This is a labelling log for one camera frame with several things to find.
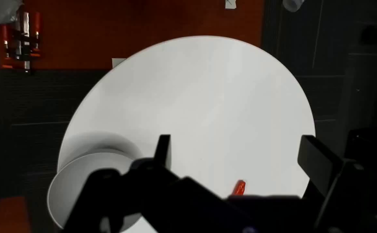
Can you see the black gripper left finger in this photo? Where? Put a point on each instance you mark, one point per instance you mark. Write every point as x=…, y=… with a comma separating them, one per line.
x=163, y=155

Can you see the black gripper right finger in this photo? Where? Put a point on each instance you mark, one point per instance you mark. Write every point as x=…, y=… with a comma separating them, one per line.
x=328, y=174

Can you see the red marker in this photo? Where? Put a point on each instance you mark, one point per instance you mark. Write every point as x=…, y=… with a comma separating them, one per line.
x=239, y=188

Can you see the white bowl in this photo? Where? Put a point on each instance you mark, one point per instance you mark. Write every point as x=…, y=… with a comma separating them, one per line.
x=71, y=179

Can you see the small white card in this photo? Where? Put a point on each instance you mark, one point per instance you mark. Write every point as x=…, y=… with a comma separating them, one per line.
x=230, y=5

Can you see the clear plastic cup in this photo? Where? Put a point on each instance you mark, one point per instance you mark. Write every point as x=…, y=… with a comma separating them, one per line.
x=293, y=6

